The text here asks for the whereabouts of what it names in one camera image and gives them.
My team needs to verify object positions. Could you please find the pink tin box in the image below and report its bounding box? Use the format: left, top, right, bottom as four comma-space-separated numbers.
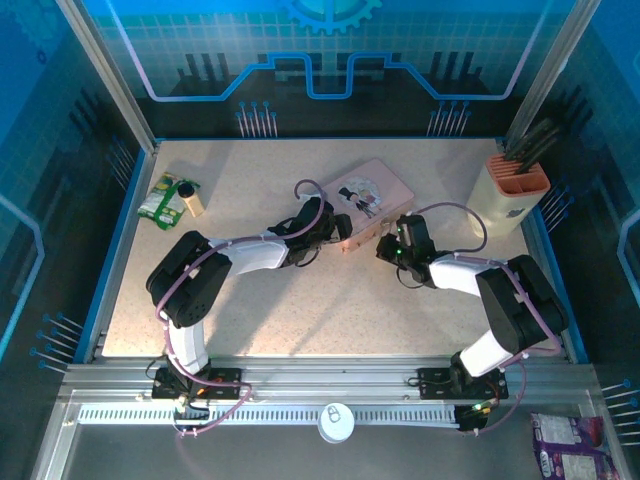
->
319, 158, 416, 255

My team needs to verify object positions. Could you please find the cream orange knife block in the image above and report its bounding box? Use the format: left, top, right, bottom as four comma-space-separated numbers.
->
464, 152, 552, 240

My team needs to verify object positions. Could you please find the small bottle black cap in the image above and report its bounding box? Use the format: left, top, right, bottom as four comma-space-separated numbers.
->
177, 182, 206, 219

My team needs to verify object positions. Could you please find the green snack packet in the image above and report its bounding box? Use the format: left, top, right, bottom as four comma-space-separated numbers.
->
137, 171, 201, 232

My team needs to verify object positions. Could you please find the white round lid lock icon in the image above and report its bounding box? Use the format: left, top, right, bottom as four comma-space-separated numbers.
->
317, 402, 356, 445

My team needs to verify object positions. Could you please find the purple snack bag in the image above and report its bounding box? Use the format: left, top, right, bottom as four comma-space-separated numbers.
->
529, 412, 621, 480

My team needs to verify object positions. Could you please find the aluminium front rail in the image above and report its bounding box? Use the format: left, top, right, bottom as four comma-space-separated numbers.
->
58, 355, 609, 401

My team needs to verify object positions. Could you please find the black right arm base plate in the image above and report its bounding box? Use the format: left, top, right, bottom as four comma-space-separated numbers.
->
417, 367, 510, 401

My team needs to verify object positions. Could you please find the black handled knife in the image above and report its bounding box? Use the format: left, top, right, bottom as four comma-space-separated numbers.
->
504, 117, 554, 160
514, 127, 566, 174

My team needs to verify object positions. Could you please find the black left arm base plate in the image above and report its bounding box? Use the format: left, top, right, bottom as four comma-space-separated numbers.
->
151, 367, 245, 401

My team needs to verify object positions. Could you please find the white slotted cable duct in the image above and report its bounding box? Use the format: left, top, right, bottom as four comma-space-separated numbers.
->
77, 403, 461, 427

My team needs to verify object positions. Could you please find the aluminium frame post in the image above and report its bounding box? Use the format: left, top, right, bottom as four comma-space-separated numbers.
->
54, 0, 160, 154
502, 0, 604, 146

